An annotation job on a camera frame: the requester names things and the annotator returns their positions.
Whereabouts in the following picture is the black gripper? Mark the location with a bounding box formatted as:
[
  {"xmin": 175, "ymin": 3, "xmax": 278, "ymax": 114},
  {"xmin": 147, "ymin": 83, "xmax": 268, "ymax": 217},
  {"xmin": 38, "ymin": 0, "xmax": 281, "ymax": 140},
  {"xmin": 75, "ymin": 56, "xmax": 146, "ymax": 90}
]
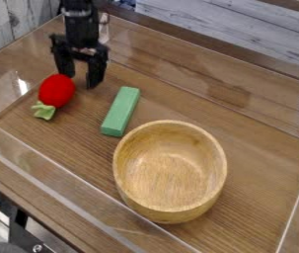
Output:
[{"xmin": 50, "ymin": 0, "xmax": 109, "ymax": 89}]

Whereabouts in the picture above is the wooden bowl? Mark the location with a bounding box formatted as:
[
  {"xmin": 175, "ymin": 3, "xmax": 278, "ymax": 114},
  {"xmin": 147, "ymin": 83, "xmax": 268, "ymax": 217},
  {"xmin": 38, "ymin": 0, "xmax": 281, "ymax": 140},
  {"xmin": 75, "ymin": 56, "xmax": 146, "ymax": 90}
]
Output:
[{"xmin": 113, "ymin": 120, "xmax": 229, "ymax": 224}]

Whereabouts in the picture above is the clear acrylic tray wall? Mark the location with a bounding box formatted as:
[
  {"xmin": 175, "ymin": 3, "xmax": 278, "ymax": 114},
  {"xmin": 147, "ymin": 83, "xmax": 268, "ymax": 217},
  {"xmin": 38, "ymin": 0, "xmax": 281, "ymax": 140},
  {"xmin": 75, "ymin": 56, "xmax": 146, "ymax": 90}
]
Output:
[{"xmin": 0, "ymin": 128, "xmax": 201, "ymax": 253}]

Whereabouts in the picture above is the clear acrylic corner bracket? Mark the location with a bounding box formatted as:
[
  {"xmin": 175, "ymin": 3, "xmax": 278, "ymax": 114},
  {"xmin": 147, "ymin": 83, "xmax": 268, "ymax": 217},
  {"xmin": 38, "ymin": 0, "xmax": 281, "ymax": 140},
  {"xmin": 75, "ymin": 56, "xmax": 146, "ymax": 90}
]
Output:
[{"xmin": 99, "ymin": 13, "xmax": 110, "ymax": 44}]

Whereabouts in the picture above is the black table leg bracket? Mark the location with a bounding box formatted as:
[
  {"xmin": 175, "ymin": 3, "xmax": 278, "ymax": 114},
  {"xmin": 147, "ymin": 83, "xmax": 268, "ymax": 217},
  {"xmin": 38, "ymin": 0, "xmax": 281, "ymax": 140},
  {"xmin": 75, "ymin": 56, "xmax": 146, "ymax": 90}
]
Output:
[{"xmin": 8, "ymin": 209, "xmax": 55, "ymax": 253}]

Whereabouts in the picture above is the green rectangular block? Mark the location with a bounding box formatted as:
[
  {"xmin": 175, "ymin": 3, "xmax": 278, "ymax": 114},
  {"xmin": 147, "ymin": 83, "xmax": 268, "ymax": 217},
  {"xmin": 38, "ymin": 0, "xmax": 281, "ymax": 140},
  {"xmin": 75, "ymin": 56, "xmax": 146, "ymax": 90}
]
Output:
[{"xmin": 101, "ymin": 87, "xmax": 141, "ymax": 137}]

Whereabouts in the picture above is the red plush strawberry toy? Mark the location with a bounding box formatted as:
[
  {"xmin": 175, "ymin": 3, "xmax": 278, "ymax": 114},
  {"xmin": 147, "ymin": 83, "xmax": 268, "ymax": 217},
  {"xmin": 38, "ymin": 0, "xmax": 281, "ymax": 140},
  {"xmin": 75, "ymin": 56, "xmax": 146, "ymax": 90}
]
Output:
[{"xmin": 32, "ymin": 74, "xmax": 75, "ymax": 121}]

